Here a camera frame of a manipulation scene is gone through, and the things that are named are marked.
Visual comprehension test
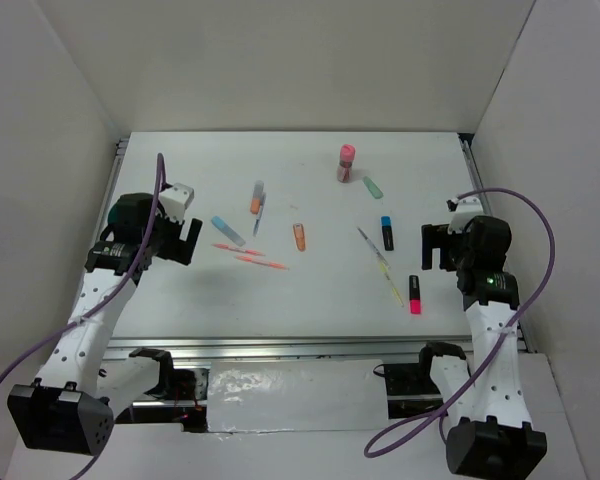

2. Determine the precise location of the light blue highlighter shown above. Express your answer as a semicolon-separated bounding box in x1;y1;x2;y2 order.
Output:
211;216;245;247

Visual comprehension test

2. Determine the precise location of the orange pen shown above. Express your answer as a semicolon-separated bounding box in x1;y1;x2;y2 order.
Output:
211;243;265;256
234;255;289;270

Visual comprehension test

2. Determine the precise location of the blue capped black highlighter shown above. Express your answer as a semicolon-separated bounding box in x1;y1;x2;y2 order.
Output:
381;216;395;251

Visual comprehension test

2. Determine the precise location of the orange grey highlighter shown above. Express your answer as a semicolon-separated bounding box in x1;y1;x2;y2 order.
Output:
250;180;264;214

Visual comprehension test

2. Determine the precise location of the green highlighter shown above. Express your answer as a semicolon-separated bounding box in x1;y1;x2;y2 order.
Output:
363;176;384;199

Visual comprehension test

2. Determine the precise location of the pink capped bottle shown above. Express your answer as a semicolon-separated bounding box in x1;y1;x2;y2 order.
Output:
336;144;356;183

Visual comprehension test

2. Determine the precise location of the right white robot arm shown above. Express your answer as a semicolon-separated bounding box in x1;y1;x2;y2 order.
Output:
416;215;547;479

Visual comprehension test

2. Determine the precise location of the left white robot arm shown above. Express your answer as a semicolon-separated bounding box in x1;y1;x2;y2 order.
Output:
7;184;203;456

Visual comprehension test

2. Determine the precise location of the pink capped black highlighter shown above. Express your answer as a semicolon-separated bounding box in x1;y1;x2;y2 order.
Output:
408;275;422;315

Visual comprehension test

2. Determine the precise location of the yellow clear pen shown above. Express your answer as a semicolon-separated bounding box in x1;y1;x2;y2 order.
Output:
357;227;405;308

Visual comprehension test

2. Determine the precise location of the blue white pen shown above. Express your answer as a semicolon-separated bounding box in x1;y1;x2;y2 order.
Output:
252;192;266;237

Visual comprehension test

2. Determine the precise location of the orange clear cap highlighter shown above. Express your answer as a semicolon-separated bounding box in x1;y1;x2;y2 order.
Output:
293;223;306;252

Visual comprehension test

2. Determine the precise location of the white front panel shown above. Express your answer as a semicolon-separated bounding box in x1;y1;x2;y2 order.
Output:
206;359;389;433

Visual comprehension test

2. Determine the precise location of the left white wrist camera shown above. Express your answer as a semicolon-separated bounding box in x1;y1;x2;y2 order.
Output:
159;183;194;225

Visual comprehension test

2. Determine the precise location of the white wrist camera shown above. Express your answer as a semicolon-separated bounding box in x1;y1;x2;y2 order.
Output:
159;183;194;225
447;195;484;234

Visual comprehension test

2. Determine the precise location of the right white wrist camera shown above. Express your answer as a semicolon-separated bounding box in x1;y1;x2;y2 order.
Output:
447;195;484;234

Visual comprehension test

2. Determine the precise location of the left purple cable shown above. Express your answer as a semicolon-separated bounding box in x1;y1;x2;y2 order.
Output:
0;152;168;480

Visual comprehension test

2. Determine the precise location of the aluminium front rail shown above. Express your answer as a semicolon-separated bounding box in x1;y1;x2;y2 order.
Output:
102;335;526;362

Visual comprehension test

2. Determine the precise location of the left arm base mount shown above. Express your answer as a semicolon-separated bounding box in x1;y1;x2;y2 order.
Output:
98;348;209;433

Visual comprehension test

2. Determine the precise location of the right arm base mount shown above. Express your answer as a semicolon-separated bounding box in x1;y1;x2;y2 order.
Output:
372;342;467;419

